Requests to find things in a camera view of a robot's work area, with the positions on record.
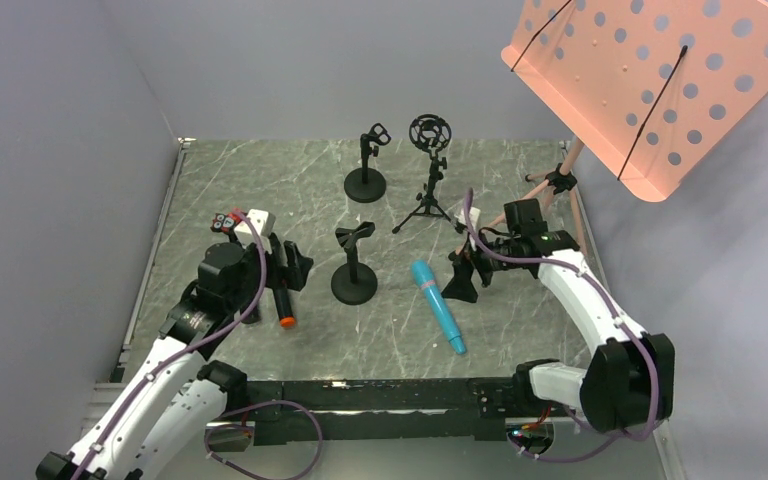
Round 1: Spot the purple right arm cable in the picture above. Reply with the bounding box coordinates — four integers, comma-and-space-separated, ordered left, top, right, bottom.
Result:
461, 188, 662, 464

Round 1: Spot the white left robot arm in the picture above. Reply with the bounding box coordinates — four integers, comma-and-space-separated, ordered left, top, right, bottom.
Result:
35, 234, 314, 479

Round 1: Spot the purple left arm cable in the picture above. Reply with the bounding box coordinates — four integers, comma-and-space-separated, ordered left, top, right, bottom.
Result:
69, 210, 271, 480

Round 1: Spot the black round-base stand ring clip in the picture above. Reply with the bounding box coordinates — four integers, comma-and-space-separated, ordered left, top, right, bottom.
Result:
344, 123, 392, 204

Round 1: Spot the black microphone orange end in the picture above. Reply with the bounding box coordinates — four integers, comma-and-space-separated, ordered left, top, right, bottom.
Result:
272, 285, 297, 329

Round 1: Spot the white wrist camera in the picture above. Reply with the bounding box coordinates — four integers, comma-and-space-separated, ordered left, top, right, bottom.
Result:
233, 209, 276, 250
454, 207, 481, 234

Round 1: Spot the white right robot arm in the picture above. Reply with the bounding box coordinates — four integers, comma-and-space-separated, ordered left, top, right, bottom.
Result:
442, 199, 675, 434

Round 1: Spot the black tripod shock-mount stand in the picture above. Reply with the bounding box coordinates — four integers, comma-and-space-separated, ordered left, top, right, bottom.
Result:
391, 113, 465, 234

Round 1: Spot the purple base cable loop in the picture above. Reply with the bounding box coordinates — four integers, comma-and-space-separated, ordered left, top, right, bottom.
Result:
203, 399, 325, 480

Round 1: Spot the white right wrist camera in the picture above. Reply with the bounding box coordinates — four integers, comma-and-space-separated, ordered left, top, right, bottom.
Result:
454, 207, 481, 234

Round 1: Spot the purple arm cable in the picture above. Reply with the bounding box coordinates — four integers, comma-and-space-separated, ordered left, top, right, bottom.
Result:
69, 210, 271, 480
461, 188, 662, 464

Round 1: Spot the pink music stand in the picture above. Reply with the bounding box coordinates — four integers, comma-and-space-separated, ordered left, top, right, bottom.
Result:
486, 0, 768, 256

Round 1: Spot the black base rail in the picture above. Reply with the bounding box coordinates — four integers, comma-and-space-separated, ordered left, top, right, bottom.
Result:
181, 377, 577, 446

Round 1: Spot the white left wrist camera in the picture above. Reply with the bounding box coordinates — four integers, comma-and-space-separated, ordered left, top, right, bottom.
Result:
233, 209, 276, 250

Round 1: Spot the blue microphone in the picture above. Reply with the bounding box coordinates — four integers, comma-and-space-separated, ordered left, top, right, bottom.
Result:
411, 260, 467, 355

